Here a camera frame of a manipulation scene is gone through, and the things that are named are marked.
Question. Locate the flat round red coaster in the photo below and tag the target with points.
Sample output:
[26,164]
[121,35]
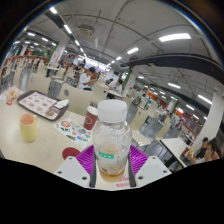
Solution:
[70,152]

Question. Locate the clear bottle with white cap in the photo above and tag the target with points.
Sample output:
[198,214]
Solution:
[112,140]

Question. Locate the pale yellow mug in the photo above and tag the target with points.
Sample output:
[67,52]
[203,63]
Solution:
[28,128]

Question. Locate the crumpled orange food wrapper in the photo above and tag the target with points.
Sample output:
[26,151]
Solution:
[11,95]

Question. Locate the ceiling lights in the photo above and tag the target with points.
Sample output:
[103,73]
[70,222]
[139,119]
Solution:
[175,36]

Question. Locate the printed colourful paper sheet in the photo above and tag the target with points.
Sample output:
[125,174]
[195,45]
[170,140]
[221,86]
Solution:
[74,131]

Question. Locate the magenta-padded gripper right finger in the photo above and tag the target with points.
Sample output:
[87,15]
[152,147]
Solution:
[151,170]

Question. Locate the dark food tray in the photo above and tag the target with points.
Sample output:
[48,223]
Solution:
[38,104]

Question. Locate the person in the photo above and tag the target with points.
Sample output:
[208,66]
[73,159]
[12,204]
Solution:
[118,87]
[201,150]
[213,153]
[86,80]

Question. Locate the ceiling air conditioner unit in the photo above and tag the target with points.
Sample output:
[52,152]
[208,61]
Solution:
[86,30]

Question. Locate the red paper cup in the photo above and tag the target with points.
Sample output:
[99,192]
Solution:
[89,118]

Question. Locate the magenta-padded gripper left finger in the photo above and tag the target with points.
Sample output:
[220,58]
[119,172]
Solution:
[71,170]

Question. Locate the beige chairs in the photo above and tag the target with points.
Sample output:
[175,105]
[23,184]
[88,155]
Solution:
[78,96]

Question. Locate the white napkin on tray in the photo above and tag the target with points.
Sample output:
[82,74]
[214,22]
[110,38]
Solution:
[61,104]

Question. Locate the white side table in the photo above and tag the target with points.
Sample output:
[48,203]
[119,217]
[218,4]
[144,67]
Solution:
[175,148]

